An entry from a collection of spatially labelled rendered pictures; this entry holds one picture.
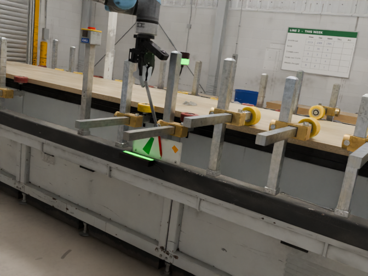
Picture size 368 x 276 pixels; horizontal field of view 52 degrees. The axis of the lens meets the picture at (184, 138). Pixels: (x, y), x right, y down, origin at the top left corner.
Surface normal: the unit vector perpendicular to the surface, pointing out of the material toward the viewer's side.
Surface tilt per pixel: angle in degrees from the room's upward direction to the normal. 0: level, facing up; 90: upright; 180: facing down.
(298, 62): 90
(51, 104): 90
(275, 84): 90
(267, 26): 90
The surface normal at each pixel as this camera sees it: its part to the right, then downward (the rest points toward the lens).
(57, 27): 0.85, 0.22
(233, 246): -0.55, 0.10
